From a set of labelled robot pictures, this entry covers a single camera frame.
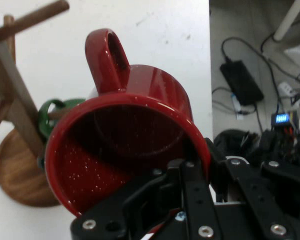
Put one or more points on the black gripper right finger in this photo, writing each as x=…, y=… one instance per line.
x=265, y=200

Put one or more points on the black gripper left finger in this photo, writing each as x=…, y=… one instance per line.
x=195, y=200

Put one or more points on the red enamel mug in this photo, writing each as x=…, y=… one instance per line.
x=152, y=82

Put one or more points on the black bag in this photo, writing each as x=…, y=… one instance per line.
x=232, y=142

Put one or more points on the black device blue display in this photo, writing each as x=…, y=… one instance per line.
x=282, y=119

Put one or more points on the white power strip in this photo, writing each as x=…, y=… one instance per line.
x=287, y=89

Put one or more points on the black power brick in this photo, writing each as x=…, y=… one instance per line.
x=240, y=80

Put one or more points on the green enamel mug white print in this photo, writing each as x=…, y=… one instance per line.
x=43, y=120

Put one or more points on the dark wooden mug tree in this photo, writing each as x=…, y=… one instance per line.
x=17, y=175

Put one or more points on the white slanted furniture leg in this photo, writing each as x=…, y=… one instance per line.
x=290, y=18

